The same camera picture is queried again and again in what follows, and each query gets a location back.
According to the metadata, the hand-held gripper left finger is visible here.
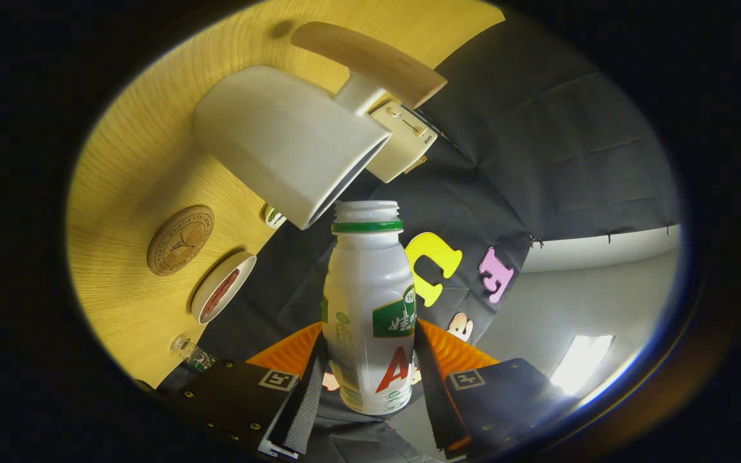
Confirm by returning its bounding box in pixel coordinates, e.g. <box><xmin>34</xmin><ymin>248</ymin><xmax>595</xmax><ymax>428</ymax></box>
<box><xmin>158</xmin><ymin>322</ymin><xmax>329</xmax><ymax>460</ymax></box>

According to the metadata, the white cup with wooden handle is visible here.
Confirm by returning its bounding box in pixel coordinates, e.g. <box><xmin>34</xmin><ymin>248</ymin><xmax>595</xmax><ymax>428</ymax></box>
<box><xmin>192</xmin><ymin>21</ymin><xmax>448</xmax><ymax>231</ymax></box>

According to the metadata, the round cork coaster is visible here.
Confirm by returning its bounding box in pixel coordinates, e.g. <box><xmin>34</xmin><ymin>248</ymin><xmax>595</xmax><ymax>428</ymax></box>
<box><xmin>147</xmin><ymin>205</ymin><xmax>215</xmax><ymax>277</ymax></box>

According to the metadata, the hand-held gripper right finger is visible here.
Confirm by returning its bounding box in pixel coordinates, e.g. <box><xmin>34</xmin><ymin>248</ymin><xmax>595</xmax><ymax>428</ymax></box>
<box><xmin>414</xmin><ymin>320</ymin><xmax>577</xmax><ymax>457</ymax></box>

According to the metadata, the cream toaster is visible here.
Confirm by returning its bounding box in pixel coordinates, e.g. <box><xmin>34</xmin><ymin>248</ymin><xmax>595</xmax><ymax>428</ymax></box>
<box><xmin>365</xmin><ymin>100</ymin><xmax>439</xmax><ymax>184</ymax></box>

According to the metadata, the black backdrop cloth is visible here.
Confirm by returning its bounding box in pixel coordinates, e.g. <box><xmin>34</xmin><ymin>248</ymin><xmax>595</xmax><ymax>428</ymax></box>
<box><xmin>200</xmin><ymin>13</ymin><xmax>683</xmax><ymax>463</ymax></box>

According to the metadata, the wooden table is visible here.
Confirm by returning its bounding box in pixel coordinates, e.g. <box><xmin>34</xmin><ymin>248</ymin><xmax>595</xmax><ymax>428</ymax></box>
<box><xmin>65</xmin><ymin>0</ymin><xmax>506</xmax><ymax>390</ymax></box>

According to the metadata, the clear plastic water bottle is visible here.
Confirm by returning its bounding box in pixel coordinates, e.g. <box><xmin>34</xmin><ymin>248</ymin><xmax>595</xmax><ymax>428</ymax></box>
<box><xmin>170</xmin><ymin>334</ymin><xmax>217</xmax><ymax>372</ymax></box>

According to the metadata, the ceiling light panel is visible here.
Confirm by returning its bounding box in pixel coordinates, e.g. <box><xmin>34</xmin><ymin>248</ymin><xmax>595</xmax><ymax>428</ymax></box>
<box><xmin>549</xmin><ymin>334</ymin><xmax>616</xmax><ymax>396</ymax></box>

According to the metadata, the white round plate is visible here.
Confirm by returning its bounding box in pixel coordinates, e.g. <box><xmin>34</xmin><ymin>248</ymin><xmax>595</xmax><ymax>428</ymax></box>
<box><xmin>190</xmin><ymin>252</ymin><xmax>258</xmax><ymax>325</ymax></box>

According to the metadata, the white juice bottle green label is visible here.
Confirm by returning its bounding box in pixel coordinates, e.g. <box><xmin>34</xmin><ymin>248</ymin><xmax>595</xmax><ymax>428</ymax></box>
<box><xmin>321</xmin><ymin>200</ymin><xmax>417</xmax><ymax>415</ymax></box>

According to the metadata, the red-brown sausage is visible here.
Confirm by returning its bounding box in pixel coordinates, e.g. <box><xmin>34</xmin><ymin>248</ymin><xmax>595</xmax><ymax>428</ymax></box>
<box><xmin>200</xmin><ymin>269</ymin><xmax>241</xmax><ymax>320</ymax></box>

